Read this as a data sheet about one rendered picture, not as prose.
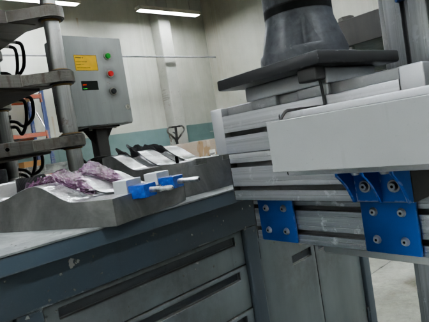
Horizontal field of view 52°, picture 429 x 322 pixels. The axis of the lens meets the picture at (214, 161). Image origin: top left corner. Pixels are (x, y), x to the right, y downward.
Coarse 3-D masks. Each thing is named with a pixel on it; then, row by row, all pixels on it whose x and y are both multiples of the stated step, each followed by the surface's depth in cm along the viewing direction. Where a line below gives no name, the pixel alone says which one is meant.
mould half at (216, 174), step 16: (112, 160) 135; (128, 160) 133; (160, 160) 138; (192, 160) 116; (208, 160) 120; (224, 160) 124; (192, 176) 115; (208, 176) 119; (224, 176) 123; (192, 192) 115
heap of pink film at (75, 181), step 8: (80, 168) 112; (88, 168) 110; (96, 168) 110; (104, 168) 113; (48, 176) 101; (56, 176) 100; (64, 176) 99; (72, 176) 101; (80, 176) 102; (96, 176) 108; (104, 176) 108; (112, 176) 108; (120, 176) 109; (32, 184) 109; (40, 184) 103; (64, 184) 98; (72, 184) 99; (80, 184) 99; (88, 184) 100; (88, 192) 97
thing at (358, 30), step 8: (344, 16) 499; (352, 16) 501; (360, 16) 482; (368, 16) 475; (376, 16) 469; (344, 24) 497; (352, 24) 490; (360, 24) 484; (368, 24) 477; (376, 24) 471; (344, 32) 499; (352, 32) 491; (360, 32) 485; (368, 32) 478; (376, 32) 472; (352, 40) 493; (360, 40) 486; (368, 40) 480; (376, 40) 487; (352, 48) 502; (360, 48) 525; (368, 48) 536; (376, 48) 546
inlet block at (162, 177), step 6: (144, 174) 102; (150, 174) 101; (156, 174) 100; (162, 174) 102; (168, 174) 104; (180, 174) 102; (144, 180) 102; (150, 180) 101; (156, 180) 100; (162, 180) 100; (168, 180) 99; (174, 180) 99; (180, 180) 100; (186, 180) 99; (192, 180) 98; (198, 180) 98; (174, 186) 99; (180, 186) 101
